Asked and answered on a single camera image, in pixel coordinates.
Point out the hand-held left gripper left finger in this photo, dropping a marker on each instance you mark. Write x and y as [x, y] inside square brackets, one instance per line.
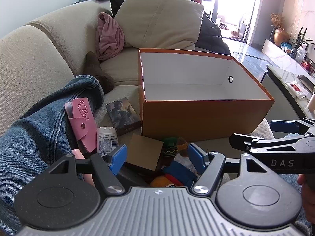
[118, 158]

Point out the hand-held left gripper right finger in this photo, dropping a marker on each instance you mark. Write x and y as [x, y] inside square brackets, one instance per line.
[196, 158]

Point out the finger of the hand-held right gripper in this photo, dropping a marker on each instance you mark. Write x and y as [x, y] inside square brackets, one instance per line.
[283, 125]
[242, 141]

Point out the red-haired plush doll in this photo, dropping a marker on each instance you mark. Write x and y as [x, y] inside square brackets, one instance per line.
[181, 174]

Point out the orange cardboard box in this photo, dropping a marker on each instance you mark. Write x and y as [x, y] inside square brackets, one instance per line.
[196, 118]

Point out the printed card box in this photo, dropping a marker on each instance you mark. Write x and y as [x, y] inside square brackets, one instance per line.
[123, 115]

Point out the person's right hand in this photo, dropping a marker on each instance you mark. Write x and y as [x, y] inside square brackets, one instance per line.
[308, 196]

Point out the white pill bottle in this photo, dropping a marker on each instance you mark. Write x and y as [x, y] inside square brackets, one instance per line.
[107, 140]

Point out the brown cardboard piece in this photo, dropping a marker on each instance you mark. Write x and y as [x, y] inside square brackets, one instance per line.
[144, 152]

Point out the marble top coffee table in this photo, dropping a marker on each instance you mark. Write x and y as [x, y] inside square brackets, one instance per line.
[288, 78]

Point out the pink leather case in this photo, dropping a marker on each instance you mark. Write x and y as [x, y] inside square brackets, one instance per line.
[82, 125]

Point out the white marble cabinet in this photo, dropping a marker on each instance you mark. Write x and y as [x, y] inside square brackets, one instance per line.
[278, 54]

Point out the potted green plant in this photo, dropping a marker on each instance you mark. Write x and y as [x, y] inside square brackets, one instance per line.
[299, 43]

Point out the brown sock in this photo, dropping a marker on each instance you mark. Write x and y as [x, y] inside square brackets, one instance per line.
[98, 76]

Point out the person's leg in jeans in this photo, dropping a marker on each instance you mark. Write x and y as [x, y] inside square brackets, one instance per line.
[37, 132]

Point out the gold vase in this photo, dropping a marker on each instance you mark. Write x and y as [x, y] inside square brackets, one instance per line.
[281, 37]

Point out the dried flowers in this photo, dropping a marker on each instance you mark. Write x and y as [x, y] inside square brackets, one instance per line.
[276, 21]

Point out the black jacket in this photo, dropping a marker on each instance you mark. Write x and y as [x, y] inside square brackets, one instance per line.
[211, 35]

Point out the pink cloth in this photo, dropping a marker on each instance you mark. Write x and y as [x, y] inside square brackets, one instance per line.
[108, 36]

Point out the beige sofa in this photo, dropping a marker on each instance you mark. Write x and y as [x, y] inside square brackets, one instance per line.
[37, 49]

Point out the beige pillow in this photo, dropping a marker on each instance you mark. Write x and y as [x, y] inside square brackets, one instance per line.
[160, 17]

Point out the black cloth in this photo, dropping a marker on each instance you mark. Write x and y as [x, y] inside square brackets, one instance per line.
[118, 6]

